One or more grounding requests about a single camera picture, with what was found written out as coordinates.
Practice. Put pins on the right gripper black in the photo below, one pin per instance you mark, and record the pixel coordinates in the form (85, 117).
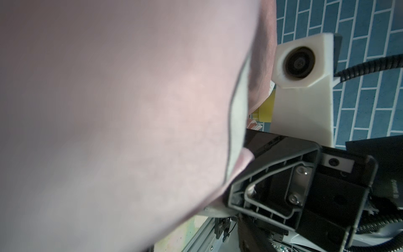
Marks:
(316, 198)

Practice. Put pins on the light pink cartoon pillow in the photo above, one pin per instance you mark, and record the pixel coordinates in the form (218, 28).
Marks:
(122, 119)

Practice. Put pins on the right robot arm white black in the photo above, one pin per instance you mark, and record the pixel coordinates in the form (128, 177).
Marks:
(298, 196)

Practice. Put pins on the yellow pen cup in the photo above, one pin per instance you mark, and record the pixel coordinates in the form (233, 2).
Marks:
(265, 111)

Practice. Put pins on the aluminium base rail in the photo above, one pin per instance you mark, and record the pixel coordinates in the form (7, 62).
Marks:
(215, 235)

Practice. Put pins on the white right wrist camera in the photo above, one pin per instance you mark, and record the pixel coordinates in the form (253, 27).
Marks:
(303, 73)

